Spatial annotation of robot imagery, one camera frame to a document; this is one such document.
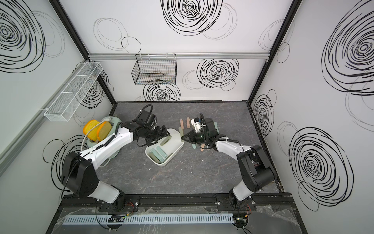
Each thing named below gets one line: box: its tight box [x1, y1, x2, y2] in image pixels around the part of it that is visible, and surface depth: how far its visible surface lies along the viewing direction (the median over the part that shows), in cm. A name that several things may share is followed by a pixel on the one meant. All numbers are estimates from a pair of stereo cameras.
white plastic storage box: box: [145, 128, 186, 167], surface depth 93 cm
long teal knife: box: [156, 145, 168, 158], surface depth 94 cm
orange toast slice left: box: [82, 119, 100, 142], surface depth 80 cm
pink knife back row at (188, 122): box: [186, 117, 191, 129], surface depth 110 cm
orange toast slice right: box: [97, 120, 113, 142], surface depth 80 cm
